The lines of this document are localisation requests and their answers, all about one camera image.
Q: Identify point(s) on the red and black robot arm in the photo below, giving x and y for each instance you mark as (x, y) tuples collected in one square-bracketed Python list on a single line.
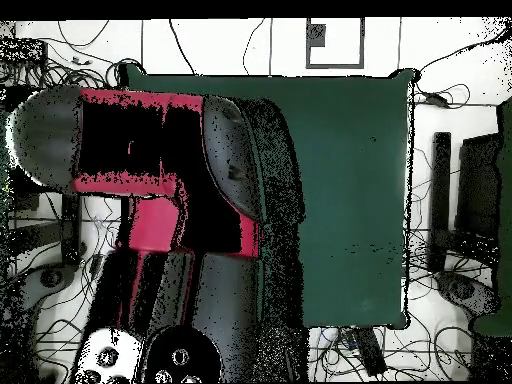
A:
[(156, 220)]

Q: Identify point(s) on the dark green table cloth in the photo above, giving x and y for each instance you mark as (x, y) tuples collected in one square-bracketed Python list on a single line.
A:
[(352, 180)]

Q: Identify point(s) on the black power strip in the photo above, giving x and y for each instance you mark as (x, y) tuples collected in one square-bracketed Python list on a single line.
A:
[(370, 352)]

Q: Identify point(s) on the black power adapter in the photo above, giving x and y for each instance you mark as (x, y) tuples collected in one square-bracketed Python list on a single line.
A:
[(436, 100)]

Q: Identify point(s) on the grey chair base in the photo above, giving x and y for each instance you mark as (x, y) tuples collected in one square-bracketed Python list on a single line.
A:
[(24, 296), (464, 290)]

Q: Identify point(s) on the black equipment box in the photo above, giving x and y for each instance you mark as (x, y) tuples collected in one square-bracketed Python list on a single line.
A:
[(478, 188)]

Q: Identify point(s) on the dark green draped cloth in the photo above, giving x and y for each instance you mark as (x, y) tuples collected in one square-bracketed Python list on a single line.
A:
[(504, 200)]

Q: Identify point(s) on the black stand frame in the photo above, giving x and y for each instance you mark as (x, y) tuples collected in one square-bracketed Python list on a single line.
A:
[(40, 236), (440, 192)]

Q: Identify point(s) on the grey square floor frame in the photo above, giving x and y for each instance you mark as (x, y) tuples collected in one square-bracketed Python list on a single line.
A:
[(316, 36)]

